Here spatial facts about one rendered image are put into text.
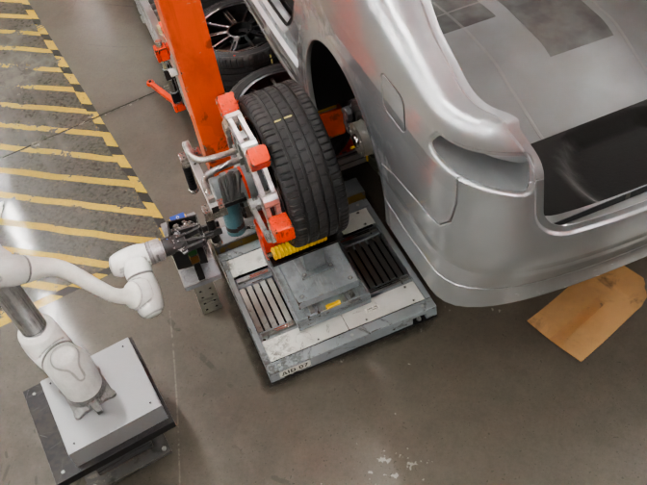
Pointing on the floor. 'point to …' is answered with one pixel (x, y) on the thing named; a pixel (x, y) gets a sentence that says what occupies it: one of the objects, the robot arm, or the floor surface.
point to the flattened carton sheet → (590, 311)
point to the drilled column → (208, 297)
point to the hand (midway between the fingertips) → (212, 229)
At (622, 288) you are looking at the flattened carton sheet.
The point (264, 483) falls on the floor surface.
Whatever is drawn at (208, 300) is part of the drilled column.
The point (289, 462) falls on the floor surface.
